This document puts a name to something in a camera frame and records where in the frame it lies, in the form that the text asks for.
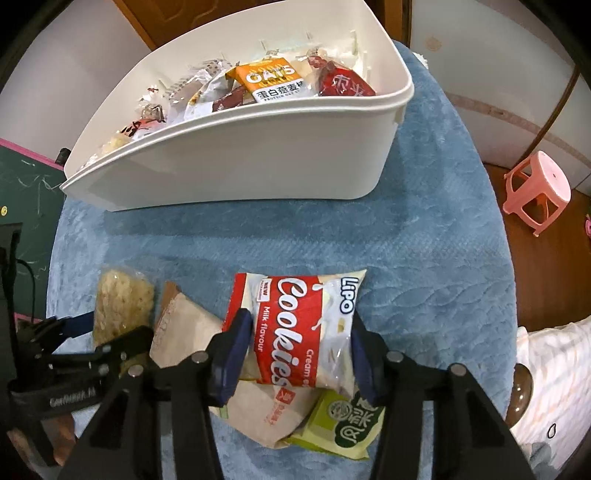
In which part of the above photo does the yellow puff snack packet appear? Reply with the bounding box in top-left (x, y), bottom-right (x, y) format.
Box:
top-left (81, 130), bottom-right (132, 167)

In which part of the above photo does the pink plastic stool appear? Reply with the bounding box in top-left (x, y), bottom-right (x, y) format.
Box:
top-left (502, 150), bottom-right (572, 237)

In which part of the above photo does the orange oat bar packet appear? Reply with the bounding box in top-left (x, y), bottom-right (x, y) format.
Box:
top-left (238, 58), bottom-right (309, 104)

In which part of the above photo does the red white cookie packet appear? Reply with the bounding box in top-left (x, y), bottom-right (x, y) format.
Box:
top-left (222, 269), bottom-right (368, 391)

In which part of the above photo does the checkered blanket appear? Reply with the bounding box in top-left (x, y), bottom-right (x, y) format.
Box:
top-left (515, 316), bottom-right (591, 472)

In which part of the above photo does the silver snack packet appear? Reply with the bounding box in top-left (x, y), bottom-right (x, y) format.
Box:
top-left (167, 58), bottom-right (245, 121)

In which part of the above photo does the green snack packet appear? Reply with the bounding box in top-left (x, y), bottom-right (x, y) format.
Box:
top-left (284, 390), bottom-right (386, 461)

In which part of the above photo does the shiny dark red snack packet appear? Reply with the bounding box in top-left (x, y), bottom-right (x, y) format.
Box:
top-left (211, 87), bottom-right (254, 114)
top-left (121, 104), bottom-right (168, 139)

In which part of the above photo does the green chalkboard with pink frame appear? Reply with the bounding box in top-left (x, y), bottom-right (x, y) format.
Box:
top-left (0, 138), bottom-right (70, 324)

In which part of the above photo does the pale yellow cracker packet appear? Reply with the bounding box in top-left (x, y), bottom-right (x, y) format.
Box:
top-left (92, 267), bottom-right (155, 352)

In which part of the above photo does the brown glossy knob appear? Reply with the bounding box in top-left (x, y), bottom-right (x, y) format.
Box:
top-left (505, 362), bottom-right (534, 428)

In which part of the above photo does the floral wardrobe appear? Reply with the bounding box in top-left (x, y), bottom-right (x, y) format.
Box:
top-left (409, 0), bottom-right (591, 185)

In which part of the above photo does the brown paper snack packet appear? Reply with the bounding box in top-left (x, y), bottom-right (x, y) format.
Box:
top-left (148, 281), bottom-right (326, 449)

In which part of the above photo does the brown wooden door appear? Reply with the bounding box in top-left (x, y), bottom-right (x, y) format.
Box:
top-left (113, 0), bottom-right (171, 51)

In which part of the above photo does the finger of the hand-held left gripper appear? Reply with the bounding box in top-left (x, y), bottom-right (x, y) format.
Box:
top-left (48, 325), bottom-right (154, 376)
top-left (16, 311), bottom-right (96, 357)

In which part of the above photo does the white plastic storage bin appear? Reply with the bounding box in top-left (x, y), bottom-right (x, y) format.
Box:
top-left (59, 0), bottom-right (415, 212)

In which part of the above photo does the blue towel table cover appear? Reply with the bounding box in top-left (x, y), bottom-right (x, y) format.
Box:
top-left (46, 39), bottom-right (517, 480)

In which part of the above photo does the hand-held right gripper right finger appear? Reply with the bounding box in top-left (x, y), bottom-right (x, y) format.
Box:
top-left (350, 314), bottom-right (536, 480)

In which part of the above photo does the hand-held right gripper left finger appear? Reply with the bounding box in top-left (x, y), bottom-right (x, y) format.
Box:
top-left (58, 308), bottom-right (254, 480)

